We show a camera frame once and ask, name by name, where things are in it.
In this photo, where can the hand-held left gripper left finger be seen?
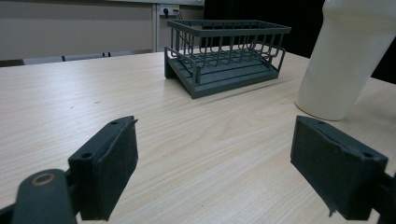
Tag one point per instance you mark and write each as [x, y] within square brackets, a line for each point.
[107, 168]

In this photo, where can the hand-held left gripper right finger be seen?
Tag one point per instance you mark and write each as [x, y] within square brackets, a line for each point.
[336, 174]

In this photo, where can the cream white cup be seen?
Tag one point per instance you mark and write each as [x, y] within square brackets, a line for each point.
[342, 56]

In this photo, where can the grey chair back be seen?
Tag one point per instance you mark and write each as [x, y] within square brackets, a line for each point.
[42, 60]
[120, 53]

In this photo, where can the white wall socket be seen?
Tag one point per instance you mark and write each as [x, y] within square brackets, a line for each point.
[169, 9]

